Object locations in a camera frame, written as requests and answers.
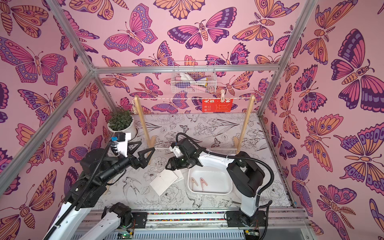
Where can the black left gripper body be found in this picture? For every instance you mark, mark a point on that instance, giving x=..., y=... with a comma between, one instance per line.
x=119, y=167

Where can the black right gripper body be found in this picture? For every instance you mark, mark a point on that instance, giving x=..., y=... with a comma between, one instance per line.
x=179, y=159

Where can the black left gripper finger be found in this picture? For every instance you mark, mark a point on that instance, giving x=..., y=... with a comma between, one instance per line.
x=145, y=157
x=133, y=146

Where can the white postcard with chinese text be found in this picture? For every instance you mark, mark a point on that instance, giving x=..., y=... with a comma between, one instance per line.
x=163, y=181

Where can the pink clothespin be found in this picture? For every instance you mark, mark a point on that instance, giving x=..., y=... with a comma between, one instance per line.
x=222, y=96
x=194, y=183
x=203, y=183

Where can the white postcard with circles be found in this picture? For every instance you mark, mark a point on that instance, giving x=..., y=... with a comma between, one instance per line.
x=179, y=175

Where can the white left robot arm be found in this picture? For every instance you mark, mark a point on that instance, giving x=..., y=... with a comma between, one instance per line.
x=98, y=170

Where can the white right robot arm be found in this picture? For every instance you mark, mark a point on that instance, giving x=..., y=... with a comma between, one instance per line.
x=250, y=176

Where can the wooden hanging rack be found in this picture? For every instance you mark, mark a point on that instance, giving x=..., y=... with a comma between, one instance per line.
x=160, y=121

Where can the potted green plant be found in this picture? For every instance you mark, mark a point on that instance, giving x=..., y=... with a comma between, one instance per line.
x=122, y=121

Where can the white plastic tray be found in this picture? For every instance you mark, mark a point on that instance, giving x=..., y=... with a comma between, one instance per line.
x=214, y=172

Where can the red postcard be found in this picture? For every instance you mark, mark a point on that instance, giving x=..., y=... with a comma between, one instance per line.
x=217, y=105

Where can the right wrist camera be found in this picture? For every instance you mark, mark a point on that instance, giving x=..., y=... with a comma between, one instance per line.
x=176, y=150

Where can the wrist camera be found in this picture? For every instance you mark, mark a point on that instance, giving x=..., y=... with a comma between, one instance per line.
x=176, y=150
x=119, y=144

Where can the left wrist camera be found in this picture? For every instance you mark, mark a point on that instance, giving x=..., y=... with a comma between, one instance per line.
x=119, y=144

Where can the white wire basket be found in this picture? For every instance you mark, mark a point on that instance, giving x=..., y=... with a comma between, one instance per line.
x=194, y=77

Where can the aluminium frame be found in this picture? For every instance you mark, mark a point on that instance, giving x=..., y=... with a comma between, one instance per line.
x=22, y=157

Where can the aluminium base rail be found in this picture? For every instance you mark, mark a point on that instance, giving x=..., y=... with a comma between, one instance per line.
x=209, y=224

